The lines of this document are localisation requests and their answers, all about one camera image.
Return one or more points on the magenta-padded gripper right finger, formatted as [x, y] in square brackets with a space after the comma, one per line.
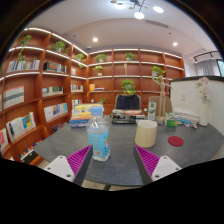
[164, 167]

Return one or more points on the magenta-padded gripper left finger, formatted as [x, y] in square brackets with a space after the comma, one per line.
[61, 166]

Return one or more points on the clear blue-capped water bottle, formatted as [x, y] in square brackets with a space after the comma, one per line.
[98, 140]

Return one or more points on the flat round red coaster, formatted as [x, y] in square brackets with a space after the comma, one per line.
[175, 141]

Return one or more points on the cream cup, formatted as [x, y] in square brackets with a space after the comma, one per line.
[145, 135]

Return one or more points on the stack of colourful books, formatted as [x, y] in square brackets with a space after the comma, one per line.
[79, 116]

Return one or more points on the tall green-white carton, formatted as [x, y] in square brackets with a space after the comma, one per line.
[152, 111]

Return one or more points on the brown chair back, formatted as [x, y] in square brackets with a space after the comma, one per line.
[168, 105]

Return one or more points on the stack of dark books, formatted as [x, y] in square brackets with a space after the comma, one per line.
[126, 116]

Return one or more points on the dark office chair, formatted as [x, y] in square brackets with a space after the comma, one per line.
[128, 102]

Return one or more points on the wooden shelf unit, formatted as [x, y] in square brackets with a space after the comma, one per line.
[33, 83]

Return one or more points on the grey curtain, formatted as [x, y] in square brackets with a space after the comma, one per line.
[206, 67]

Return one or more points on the window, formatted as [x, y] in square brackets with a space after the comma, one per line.
[221, 67]

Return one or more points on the recessed ceiling light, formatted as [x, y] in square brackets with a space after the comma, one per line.
[95, 39]
[175, 44]

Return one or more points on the ceiling air vent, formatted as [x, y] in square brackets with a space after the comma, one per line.
[156, 24]

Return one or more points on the ceiling lamp with round bulbs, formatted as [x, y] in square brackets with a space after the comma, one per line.
[139, 15]

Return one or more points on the white wall socket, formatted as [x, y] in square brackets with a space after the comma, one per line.
[183, 97]

